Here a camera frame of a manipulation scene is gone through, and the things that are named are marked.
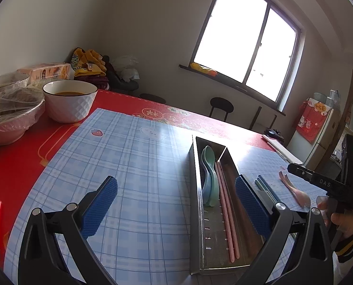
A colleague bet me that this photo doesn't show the white bowl with soup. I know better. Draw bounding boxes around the white bowl with soup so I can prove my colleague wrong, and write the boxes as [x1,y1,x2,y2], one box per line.
[42,80,98,124]

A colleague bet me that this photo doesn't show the blue plastic spoon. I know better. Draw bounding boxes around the blue plastic spoon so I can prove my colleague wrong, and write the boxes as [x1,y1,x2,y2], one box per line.
[200,150,213,205]

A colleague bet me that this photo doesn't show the red printed tablecloth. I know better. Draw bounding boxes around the red printed tablecloth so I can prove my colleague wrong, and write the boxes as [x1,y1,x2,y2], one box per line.
[0,88,267,245]

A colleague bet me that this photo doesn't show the black metal rack frame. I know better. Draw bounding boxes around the black metal rack frame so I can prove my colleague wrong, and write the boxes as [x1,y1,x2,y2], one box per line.
[249,106,278,131]

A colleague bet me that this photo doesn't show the black round stool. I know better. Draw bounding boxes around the black round stool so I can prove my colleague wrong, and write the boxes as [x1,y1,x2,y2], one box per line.
[209,97,234,122]

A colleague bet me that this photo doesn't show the dark armchair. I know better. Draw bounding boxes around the dark armchair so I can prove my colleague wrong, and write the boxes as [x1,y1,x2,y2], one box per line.
[102,55,140,93]

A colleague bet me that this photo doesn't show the pink plastic spoon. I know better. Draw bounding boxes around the pink plastic spoon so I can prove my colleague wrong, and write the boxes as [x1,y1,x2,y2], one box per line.
[279,170,311,207]

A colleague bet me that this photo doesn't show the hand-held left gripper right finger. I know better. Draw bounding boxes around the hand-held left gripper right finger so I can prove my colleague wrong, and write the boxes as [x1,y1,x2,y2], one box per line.
[235,175,334,285]

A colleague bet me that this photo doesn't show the green plastic spoon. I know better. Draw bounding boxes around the green plastic spoon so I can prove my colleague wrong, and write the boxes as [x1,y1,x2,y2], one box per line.
[204,146,218,207]

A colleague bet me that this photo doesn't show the grey film-covered bowl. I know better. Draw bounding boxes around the grey film-covered bowl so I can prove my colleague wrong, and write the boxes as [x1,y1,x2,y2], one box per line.
[0,71,31,97]

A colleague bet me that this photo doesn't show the yellow garment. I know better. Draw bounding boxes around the yellow garment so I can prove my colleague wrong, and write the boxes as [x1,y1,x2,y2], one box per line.
[72,47,107,77]

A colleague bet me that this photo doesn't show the pink chopstick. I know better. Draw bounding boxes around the pink chopstick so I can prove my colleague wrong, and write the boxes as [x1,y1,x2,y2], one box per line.
[214,161,235,263]
[217,161,240,259]

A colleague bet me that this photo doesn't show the pink film-covered bowl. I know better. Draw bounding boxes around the pink film-covered bowl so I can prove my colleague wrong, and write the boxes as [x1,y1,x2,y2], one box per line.
[0,90,46,146]

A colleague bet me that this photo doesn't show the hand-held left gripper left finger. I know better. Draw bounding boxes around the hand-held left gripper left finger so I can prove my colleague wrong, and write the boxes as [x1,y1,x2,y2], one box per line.
[17,176,119,285]

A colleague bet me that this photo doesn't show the small white plastic bag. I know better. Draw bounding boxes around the small white plastic bag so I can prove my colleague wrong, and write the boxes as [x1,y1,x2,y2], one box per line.
[121,68,140,83]

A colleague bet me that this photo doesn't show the blue plaid table mat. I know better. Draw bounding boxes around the blue plaid table mat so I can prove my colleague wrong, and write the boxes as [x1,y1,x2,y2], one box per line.
[4,107,332,285]

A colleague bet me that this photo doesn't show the red printed hanging cloth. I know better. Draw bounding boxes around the red printed hanging cloth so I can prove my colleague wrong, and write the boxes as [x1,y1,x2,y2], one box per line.
[295,98,329,142]

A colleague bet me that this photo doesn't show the orange tissue pack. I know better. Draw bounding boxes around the orange tissue pack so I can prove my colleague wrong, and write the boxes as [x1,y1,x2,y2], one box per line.
[17,62,75,84]

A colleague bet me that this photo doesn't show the white refrigerator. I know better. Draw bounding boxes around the white refrigerator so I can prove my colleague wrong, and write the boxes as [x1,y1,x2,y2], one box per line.
[286,106,342,166]

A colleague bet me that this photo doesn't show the yellow and orange soft item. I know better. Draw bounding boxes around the yellow and orange soft item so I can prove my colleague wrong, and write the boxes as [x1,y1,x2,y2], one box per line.
[190,62,218,77]

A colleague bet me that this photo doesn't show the person's right hand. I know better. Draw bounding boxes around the person's right hand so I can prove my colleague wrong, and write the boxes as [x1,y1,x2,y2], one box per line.
[316,195,353,240]

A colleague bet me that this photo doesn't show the black round bin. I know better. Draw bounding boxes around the black round bin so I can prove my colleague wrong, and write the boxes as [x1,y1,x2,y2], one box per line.
[139,93,167,105]

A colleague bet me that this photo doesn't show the white notebook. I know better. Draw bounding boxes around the white notebook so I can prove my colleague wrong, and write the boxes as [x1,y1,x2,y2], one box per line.
[261,134,304,165]

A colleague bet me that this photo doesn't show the dark red garment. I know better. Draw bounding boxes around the dark red garment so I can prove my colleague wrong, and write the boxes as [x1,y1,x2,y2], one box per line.
[82,75,109,90]

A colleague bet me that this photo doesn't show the tall clear plastic container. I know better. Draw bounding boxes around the tall clear plastic container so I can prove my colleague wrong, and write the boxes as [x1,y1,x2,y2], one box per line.
[327,89,341,108]

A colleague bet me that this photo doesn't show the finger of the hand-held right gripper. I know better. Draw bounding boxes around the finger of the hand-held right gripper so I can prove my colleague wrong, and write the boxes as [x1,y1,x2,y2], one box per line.
[286,163,314,182]

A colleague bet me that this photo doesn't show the green and blue chopsticks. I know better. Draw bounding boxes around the green and blue chopsticks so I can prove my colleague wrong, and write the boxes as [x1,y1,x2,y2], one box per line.
[258,175,282,203]

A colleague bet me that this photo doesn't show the black pressure cooker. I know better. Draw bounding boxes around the black pressure cooker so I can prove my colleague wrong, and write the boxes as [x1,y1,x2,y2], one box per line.
[264,128,285,143]

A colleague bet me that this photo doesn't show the white film-covered bowl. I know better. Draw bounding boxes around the white film-covered bowl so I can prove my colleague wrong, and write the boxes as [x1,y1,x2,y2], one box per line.
[26,79,58,91]

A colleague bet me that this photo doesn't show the wooden door frame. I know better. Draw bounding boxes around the wooden door frame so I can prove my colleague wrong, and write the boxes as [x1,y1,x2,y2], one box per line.
[339,69,353,161]

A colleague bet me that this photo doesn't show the perforated metal utensil tray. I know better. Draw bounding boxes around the perforated metal utensil tray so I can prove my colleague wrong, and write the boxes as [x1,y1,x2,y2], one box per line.
[189,135,268,276]

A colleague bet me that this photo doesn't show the dark framed window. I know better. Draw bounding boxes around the dark framed window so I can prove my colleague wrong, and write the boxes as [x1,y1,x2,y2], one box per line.
[178,0,305,116]

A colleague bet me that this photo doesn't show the large white plastic bag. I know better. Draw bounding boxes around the large white plastic bag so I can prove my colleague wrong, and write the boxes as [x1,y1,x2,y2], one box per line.
[112,55,140,72]

